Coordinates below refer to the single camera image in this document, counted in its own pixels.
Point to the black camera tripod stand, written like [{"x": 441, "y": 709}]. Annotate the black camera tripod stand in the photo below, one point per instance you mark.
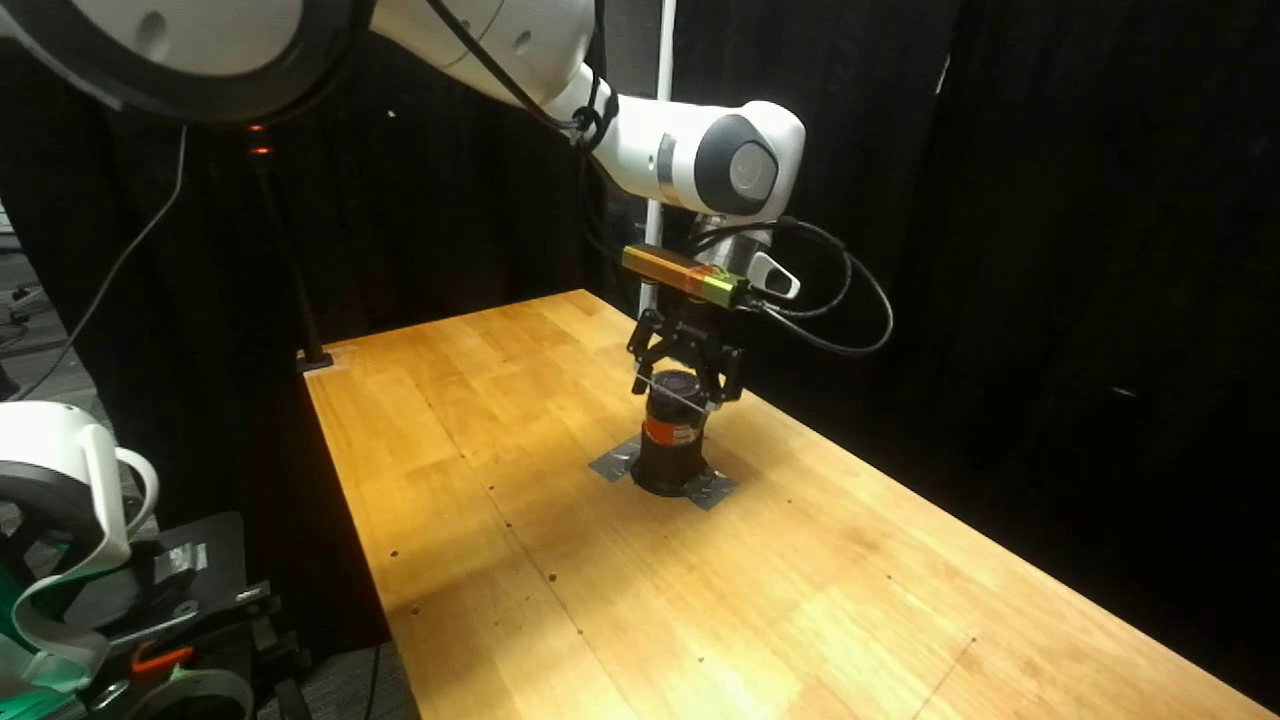
[{"x": 284, "y": 255}]

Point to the grey tape piece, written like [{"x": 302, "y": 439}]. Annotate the grey tape piece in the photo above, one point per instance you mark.
[
  {"x": 712, "y": 488},
  {"x": 612, "y": 461}
]

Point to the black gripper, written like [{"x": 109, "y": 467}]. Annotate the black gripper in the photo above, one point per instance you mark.
[{"x": 686, "y": 328}]

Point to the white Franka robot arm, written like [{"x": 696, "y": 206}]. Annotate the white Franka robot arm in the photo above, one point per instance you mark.
[{"x": 665, "y": 146}]

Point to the black equipment with orange part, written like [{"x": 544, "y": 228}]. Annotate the black equipment with orange part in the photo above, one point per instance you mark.
[{"x": 187, "y": 641}]

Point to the white vertical pole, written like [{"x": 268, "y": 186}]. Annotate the white vertical pole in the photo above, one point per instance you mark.
[{"x": 662, "y": 52}]

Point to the black curtain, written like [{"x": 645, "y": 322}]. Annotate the black curtain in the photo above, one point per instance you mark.
[{"x": 1065, "y": 203}]

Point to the dark jar with purple lid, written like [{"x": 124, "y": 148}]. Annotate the dark jar with purple lid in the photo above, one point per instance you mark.
[{"x": 669, "y": 461}]

